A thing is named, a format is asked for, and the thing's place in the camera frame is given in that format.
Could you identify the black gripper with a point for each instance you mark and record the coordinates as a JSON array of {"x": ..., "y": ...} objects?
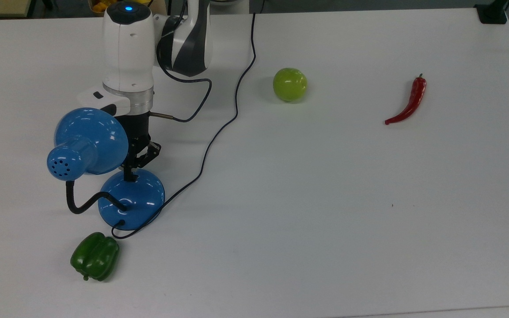
[{"x": 137, "y": 128}]

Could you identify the blue desk lamp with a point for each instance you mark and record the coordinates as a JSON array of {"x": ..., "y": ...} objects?
[{"x": 91, "y": 137}]

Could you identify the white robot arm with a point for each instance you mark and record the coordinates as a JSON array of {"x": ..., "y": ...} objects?
[{"x": 128, "y": 48}]

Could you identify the green bell pepper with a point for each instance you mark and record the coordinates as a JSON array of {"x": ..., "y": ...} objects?
[{"x": 95, "y": 256}]

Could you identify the yellow-green round fruit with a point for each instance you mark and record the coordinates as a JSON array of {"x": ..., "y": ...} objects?
[{"x": 290, "y": 84}]

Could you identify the red chili pepper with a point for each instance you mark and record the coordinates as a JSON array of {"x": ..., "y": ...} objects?
[{"x": 417, "y": 95}]

